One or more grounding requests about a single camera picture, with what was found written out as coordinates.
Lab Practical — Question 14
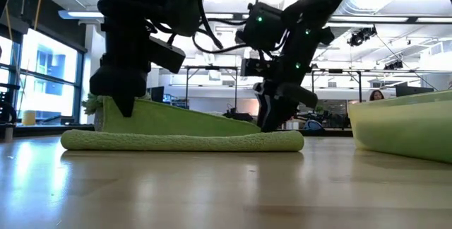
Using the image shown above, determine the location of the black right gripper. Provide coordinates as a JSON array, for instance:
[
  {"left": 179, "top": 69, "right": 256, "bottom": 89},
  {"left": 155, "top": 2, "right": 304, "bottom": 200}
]
[{"left": 253, "top": 19, "right": 335, "bottom": 134}]

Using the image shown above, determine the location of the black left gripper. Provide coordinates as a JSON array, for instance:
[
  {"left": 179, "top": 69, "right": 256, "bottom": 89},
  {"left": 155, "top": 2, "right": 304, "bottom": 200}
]
[{"left": 89, "top": 0, "right": 153, "bottom": 119}]

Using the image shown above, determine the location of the lime green microfiber towel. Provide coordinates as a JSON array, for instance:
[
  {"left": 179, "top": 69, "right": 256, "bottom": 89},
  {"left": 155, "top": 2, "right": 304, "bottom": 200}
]
[{"left": 60, "top": 96, "right": 305, "bottom": 152}]

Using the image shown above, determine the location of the yellow translucent plastic basket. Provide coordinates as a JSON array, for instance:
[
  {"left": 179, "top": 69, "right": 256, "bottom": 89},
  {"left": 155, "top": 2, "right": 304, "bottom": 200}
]
[{"left": 347, "top": 89, "right": 452, "bottom": 165}]

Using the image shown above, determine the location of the potted green succulent plant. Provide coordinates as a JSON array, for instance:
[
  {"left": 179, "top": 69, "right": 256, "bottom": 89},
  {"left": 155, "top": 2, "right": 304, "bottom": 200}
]
[{"left": 81, "top": 93, "right": 153, "bottom": 133}]

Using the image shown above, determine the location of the black bicycle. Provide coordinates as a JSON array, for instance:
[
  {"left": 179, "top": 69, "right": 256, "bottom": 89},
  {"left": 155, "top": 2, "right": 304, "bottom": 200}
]
[{"left": 299, "top": 105, "right": 349, "bottom": 131}]

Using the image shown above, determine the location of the black-framed window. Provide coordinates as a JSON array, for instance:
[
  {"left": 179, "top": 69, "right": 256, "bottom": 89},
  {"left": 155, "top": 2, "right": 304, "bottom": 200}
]
[{"left": 0, "top": 27, "right": 88, "bottom": 126}]

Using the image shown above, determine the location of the ceiling strip light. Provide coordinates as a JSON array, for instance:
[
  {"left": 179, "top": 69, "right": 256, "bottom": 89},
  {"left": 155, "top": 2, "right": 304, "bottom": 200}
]
[{"left": 58, "top": 9, "right": 105, "bottom": 20}]

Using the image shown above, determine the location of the yellow bin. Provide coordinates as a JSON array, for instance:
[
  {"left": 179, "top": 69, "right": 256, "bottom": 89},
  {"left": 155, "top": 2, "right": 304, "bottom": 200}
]
[{"left": 21, "top": 110, "right": 37, "bottom": 127}]

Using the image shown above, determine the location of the person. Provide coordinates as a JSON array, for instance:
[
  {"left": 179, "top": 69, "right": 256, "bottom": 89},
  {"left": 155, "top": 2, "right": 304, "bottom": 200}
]
[{"left": 369, "top": 89, "right": 386, "bottom": 102}]

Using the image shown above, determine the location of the black ceiling spotlight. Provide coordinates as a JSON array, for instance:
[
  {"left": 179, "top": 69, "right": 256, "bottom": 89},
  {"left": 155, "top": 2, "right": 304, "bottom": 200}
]
[
  {"left": 347, "top": 26, "right": 377, "bottom": 48},
  {"left": 383, "top": 60, "right": 404, "bottom": 71}
]

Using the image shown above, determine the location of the black office chair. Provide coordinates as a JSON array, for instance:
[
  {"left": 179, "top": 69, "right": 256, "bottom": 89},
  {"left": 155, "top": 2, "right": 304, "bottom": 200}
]
[{"left": 0, "top": 83, "right": 20, "bottom": 140}]

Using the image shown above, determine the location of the black monitor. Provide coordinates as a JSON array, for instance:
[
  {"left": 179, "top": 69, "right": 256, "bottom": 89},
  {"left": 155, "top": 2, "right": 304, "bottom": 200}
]
[{"left": 395, "top": 84, "right": 435, "bottom": 98}]

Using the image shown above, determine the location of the black ceiling light track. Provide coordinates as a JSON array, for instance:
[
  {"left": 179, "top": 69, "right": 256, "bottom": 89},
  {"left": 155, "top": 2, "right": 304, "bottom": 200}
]
[{"left": 204, "top": 12, "right": 452, "bottom": 25}]

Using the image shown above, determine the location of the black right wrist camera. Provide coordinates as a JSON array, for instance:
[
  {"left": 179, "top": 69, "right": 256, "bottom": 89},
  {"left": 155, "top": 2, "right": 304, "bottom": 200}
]
[{"left": 241, "top": 58, "right": 280, "bottom": 78}]

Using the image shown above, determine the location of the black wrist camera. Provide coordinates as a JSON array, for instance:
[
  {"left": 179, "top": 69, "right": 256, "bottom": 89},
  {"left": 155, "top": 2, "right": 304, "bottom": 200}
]
[
  {"left": 148, "top": 36, "right": 187, "bottom": 75},
  {"left": 241, "top": 58, "right": 280, "bottom": 78}
]

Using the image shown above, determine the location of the black background rig frame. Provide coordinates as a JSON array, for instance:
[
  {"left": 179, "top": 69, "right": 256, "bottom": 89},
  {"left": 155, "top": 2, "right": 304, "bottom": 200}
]
[{"left": 183, "top": 65, "right": 452, "bottom": 117}]

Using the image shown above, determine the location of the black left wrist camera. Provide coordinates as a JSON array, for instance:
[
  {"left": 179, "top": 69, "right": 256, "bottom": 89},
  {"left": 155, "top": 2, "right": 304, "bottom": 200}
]
[{"left": 148, "top": 36, "right": 187, "bottom": 75}]

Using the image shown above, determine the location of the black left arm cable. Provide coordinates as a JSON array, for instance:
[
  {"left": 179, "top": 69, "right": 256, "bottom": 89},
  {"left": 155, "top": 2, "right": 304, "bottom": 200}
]
[{"left": 192, "top": 0, "right": 255, "bottom": 55}]

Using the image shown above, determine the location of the black aluminium table frame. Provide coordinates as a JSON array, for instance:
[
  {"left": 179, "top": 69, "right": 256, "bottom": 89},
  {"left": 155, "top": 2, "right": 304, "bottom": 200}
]
[{"left": 0, "top": 124, "right": 354, "bottom": 140}]

